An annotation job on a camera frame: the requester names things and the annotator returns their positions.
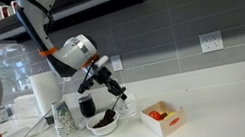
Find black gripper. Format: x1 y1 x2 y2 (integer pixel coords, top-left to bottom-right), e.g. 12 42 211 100
92 63 129 106

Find shiny metal scoop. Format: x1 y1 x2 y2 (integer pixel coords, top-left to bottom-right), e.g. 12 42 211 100
97 93 126 124

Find white round bowl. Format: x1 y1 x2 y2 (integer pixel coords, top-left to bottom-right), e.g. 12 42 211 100
83 108 124 137

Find dark coffee beans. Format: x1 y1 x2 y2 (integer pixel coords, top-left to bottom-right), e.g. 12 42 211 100
89 111 118 130

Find black stemless tumbler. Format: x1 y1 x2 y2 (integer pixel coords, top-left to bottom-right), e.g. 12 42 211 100
77 93 98 119

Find red toy tomato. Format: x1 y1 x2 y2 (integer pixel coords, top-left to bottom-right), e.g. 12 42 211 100
147 108 163 122

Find yellow toy block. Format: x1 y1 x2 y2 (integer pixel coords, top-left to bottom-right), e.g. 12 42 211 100
164 110 178 120

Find light wooden toy box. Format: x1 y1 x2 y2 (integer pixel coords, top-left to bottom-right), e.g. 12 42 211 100
137 95 190 137

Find printed paper cup stack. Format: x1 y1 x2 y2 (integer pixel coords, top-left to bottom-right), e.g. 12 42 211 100
49 98 78 137

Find white paper towel roll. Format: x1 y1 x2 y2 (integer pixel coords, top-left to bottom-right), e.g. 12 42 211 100
28 69 67 117

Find small black box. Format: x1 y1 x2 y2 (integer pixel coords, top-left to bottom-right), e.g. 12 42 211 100
45 114 55 125

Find under-cabinet light bar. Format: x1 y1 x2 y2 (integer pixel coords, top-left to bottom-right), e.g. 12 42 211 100
49 0 135 23

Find white paper napkin stack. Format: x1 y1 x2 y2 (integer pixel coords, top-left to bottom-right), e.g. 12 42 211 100
12 93 41 121

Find grey countertop device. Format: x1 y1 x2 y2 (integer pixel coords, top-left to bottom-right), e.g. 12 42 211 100
0 103 16 125

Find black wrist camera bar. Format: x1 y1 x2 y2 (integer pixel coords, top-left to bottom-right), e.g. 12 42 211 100
74 72 100 95

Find white quad wall outlet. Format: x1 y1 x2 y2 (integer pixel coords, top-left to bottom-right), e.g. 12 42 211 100
198 30 225 54

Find white cable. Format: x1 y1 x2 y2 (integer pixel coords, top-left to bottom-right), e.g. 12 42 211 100
0 106 58 137

